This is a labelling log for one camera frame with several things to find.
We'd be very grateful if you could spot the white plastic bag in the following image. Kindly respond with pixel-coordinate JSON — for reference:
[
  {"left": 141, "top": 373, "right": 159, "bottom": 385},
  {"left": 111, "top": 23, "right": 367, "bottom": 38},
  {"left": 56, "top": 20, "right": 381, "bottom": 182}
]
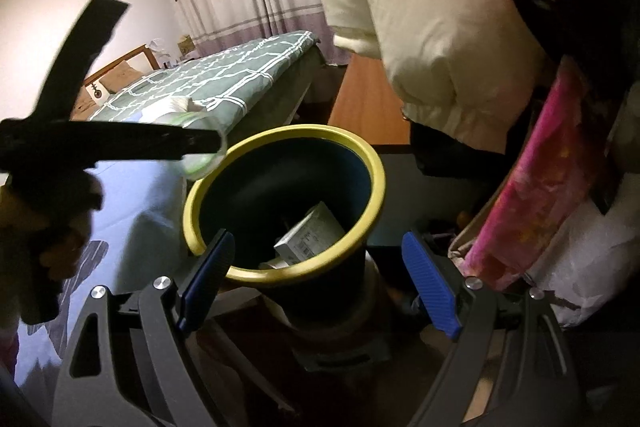
[{"left": 530, "top": 202, "right": 640, "bottom": 329}]

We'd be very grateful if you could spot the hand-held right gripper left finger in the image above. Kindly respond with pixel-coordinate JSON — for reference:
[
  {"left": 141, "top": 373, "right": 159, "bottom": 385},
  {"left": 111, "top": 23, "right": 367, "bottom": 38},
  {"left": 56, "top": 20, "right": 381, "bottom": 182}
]
[{"left": 50, "top": 229, "right": 236, "bottom": 427}]

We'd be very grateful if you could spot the dark bin with yellow rim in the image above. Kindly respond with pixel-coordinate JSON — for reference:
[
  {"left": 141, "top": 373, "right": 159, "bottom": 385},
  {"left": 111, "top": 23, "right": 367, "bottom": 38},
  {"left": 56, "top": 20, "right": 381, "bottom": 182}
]
[{"left": 182, "top": 124, "right": 392, "bottom": 373}]

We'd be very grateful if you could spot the blue sheet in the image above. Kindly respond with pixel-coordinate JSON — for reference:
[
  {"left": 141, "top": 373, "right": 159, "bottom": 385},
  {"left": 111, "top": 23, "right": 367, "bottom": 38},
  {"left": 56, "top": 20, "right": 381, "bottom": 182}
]
[{"left": 15, "top": 157, "right": 187, "bottom": 383}]

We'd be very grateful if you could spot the bed with green plaid cover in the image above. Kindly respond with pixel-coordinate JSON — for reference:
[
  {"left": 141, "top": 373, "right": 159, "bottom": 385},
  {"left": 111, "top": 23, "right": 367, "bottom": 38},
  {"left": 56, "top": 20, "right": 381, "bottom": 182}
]
[{"left": 87, "top": 30, "right": 321, "bottom": 142}]

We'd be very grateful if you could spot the grey cardboard box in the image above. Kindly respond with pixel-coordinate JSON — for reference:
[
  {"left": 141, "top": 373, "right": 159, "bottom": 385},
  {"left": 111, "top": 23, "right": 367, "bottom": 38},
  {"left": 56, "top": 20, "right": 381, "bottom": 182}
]
[{"left": 273, "top": 202, "right": 352, "bottom": 267}]

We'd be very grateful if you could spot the wooden headboard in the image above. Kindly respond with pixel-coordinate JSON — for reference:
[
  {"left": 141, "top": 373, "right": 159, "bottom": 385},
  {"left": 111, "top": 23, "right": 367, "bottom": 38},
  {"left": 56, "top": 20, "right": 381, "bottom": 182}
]
[{"left": 70, "top": 46, "right": 162, "bottom": 120}]

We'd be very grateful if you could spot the person's left hand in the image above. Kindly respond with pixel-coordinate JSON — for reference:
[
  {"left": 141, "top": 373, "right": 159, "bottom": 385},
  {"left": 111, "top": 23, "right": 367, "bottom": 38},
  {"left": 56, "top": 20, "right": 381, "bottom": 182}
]
[{"left": 0, "top": 187, "right": 94, "bottom": 288}]

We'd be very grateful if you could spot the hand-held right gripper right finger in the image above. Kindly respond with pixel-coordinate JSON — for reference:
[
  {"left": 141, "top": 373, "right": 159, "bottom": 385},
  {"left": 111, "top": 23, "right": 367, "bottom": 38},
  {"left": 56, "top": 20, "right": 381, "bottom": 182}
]
[{"left": 402, "top": 231, "right": 586, "bottom": 427}]

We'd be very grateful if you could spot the cream puffer jacket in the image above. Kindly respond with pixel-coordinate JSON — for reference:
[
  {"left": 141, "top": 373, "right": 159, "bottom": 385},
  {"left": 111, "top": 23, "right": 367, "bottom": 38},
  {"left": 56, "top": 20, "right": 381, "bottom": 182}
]
[{"left": 305, "top": 0, "right": 546, "bottom": 155}]

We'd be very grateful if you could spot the pink floral cloth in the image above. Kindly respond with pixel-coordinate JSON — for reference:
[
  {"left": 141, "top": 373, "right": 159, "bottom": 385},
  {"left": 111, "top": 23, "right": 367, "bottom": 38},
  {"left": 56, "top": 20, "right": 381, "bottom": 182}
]
[{"left": 470, "top": 62, "right": 617, "bottom": 294}]

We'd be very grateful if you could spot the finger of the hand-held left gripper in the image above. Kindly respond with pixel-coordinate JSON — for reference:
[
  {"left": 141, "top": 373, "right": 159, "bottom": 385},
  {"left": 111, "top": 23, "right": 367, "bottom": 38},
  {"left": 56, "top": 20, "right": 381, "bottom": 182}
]
[
  {"left": 32, "top": 0, "right": 130, "bottom": 120},
  {"left": 0, "top": 118, "right": 224, "bottom": 172}
]

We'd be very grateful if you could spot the wooden desk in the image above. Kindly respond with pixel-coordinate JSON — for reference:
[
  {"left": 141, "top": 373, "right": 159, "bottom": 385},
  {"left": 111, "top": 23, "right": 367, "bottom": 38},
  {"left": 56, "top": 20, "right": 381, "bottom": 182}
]
[{"left": 327, "top": 52, "right": 412, "bottom": 146}]

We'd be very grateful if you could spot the clear green plastic cup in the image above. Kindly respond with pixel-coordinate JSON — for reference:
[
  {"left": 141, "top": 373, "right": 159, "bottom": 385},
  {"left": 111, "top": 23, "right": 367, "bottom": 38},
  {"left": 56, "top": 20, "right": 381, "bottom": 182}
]
[{"left": 145, "top": 96, "right": 229, "bottom": 180}]

